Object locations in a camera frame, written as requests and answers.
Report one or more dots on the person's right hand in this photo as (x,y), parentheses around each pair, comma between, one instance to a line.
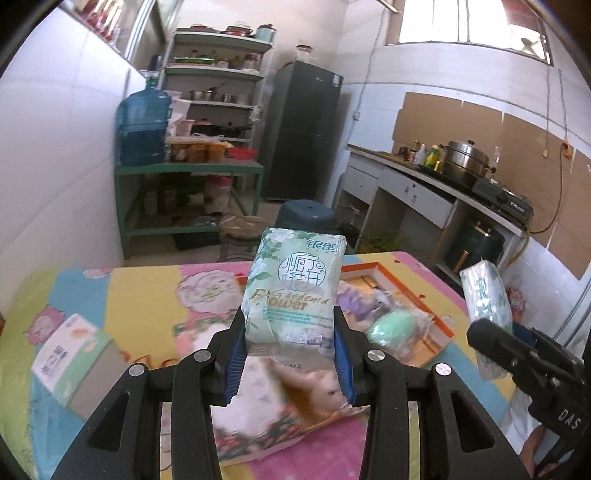
(535,443)

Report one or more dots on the blue plastic stool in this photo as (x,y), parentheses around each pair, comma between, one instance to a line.
(304,212)

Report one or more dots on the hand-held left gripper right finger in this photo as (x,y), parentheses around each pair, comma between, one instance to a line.
(344,364)

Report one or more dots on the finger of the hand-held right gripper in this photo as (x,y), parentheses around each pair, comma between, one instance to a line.
(498,341)
(524,334)

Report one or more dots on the shallow orange-rimmed cardboard box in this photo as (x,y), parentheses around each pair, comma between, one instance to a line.
(360,277)

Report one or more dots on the white green tissue carton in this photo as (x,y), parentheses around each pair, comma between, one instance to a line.
(69,355)

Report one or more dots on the green egg toy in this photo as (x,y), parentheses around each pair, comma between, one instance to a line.
(392,325)

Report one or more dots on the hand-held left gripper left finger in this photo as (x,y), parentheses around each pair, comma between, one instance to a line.
(233,364)

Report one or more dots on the white bottle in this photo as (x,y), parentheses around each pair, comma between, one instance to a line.
(419,156)

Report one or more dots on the flat floral plastic packet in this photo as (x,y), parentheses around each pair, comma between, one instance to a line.
(258,415)

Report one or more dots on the red pan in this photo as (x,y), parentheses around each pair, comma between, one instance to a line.
(238,30)

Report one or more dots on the high wall window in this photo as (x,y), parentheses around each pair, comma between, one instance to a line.
(461,23)

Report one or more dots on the gas stove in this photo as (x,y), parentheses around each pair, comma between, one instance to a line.
(503,198)

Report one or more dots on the tub of orange food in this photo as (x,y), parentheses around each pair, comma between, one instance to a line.
(179,153)
(197,153)
(217,153)

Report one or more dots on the white shelf rack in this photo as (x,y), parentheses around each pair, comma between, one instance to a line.
(212,74)

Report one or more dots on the teal enamel pot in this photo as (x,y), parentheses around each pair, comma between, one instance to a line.
(265,34)

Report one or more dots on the green metal table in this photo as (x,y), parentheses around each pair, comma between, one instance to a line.
(184,168)

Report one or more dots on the blue water jug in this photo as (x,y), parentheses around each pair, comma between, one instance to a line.
(143,129)

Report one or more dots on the white jar red lid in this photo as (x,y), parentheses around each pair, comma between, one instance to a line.
(218,196)

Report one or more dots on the woven seat stool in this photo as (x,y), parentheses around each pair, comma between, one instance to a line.
(244,228)

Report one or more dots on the green floral tissue pack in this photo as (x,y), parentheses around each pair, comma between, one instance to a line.
(295,286)
(487,295)

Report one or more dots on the cardboard wall panels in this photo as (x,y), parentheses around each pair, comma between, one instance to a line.
(438,120)

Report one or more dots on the aluminium frame window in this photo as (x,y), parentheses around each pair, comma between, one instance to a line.
(143,23)

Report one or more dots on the black refrigerator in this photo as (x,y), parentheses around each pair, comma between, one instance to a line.
(300,138)

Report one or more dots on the green yellow bottle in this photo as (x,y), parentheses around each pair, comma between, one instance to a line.
(432,157)

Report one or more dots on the steel steamer pot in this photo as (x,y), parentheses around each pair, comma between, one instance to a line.
(464,161)

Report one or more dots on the white kitchen counter cabinet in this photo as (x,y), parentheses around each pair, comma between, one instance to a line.
(415,194)

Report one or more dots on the green leafy plants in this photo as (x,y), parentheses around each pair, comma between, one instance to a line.
(383,242)

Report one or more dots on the purple white snack packet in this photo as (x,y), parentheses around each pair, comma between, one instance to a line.
(360,300)

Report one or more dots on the red plastic bowl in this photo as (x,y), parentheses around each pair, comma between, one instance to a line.
(242,153)

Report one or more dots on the glass jar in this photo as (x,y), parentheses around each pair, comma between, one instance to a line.
(304,54)

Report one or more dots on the dark green air fryer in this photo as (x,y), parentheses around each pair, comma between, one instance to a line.
(475,244)

